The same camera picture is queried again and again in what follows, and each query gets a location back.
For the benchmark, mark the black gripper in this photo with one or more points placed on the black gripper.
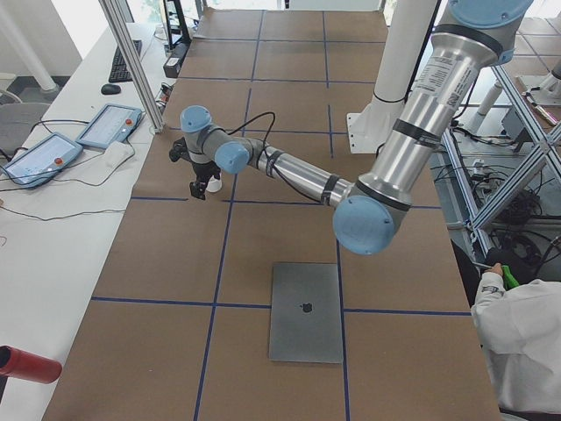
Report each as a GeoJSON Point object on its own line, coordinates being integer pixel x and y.
{"type": "Point", "coordinates": [202, 170]}

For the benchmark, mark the white plastic cup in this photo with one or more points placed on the white plastic cup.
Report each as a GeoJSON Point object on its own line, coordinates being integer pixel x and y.
{"type": "Point", "coordinates": [214, 185]}

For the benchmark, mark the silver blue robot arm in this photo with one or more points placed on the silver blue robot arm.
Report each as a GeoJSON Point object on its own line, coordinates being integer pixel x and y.
{"type": "Point", "coordinates": [471, 35]}

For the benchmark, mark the grey closed laptop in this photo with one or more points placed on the grey closed laptop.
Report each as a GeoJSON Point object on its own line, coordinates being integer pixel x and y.
{"type": "Point", "coordinates": [305, 314]}

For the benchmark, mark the white crumpled cloth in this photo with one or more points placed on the white crumpled cloth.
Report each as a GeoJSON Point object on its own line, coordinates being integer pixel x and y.
{"type": "Point", "coordinates": [116, 154]}

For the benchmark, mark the blue teach pendant far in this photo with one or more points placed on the blue teach pendant far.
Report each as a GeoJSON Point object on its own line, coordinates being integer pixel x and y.
{"type": "Point", "coordinates": [113, 123]}

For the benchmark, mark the blue teach pendant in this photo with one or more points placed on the blue teach pendant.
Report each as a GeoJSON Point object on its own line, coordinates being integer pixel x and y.
{"type": "Point", "coordinates": [113, 123]}
{"type": "Point", "coordinates": [42, 162]}

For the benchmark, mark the black box with label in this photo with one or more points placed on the black box with label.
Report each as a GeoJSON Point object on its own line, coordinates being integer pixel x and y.
{"type": "Point", "coordinates": [172, 66]}

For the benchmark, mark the black computer mouse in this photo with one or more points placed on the black computer mouse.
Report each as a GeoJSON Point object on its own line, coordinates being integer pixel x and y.
{"type": "Point", "coordinates": [110, 89]}

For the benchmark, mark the brown paper table cover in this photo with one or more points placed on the brown paper table cover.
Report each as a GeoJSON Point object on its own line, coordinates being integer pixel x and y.
{"type": "Point", "coordinates": [178, 325]}

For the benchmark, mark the black keyboard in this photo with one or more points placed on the black keyboard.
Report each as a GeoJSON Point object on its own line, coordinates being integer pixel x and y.
{"type": "Point", "coordinates": [119, 71]}

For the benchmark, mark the blue teach pendant near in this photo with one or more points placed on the blue teach pendant near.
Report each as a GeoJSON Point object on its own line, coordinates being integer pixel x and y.
{"type": "Point", "coordinates": [42, 162]}

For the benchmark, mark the red cylinder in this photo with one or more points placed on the red cylinder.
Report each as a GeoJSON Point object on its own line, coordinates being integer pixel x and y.
{"type": "Point", "coordinates": [22, 365]}

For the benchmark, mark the person in white coat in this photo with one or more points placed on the person in white coat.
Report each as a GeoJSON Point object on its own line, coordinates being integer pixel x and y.
{"type": "Point", "coordinates": [517, 318]}

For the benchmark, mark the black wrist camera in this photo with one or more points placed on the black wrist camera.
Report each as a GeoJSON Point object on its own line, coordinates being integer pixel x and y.
{"type": "Point", "coordinates": [179, 151]}

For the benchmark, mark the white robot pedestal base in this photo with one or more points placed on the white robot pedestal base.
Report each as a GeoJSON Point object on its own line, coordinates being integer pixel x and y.
{"type": "Point", "coordinates": [408, 34]}

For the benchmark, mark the aluminium frame post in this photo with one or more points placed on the aluminium frame post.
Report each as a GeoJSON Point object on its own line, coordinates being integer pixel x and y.
{"type": "Point", "coordinates": [118, 26]}

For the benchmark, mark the aluminium truss frame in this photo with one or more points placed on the aluminium truss frame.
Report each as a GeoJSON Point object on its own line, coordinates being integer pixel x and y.
{"type": "Point", "coordinates": [541, 154]}

